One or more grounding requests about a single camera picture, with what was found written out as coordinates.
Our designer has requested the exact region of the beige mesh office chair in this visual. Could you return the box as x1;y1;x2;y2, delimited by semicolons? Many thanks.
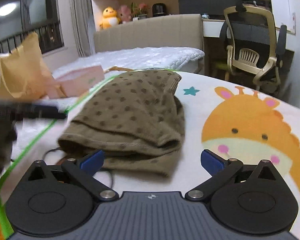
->
220;0;287;94

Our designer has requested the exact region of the white paper on wall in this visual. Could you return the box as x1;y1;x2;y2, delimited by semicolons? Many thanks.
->
270;0;296;35

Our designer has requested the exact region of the pink plush toy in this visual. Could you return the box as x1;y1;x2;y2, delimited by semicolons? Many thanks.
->
117;5;132;23

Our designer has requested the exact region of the brown polka dot garment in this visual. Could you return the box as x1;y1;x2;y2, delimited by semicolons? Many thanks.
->
58;69;185;177

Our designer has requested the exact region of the potted pink flower plant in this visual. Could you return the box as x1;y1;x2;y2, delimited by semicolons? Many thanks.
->
130;2;149;21

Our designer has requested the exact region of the brown paper bag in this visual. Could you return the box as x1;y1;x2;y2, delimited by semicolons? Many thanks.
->
0;32;55;101

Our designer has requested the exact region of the pink gift box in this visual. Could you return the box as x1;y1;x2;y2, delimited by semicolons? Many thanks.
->
46;65;104;99

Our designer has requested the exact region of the beige upholstered headboard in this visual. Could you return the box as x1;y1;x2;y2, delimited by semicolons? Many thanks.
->
94;14;204;53

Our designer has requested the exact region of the colourful cartoon play mat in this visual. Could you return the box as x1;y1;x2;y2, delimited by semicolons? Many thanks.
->
0;67;300;240

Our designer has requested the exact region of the black round appliance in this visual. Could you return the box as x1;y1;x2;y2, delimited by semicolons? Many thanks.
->
152;3;167;17

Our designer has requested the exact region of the yellow duck plush toy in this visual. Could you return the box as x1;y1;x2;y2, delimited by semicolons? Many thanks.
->
99;7;121;30

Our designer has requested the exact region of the white quilted mattress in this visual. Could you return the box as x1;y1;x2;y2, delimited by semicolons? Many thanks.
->
52;47;205;78

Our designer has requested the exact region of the white desk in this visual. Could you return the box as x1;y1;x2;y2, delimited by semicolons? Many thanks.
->
201;17;297;52

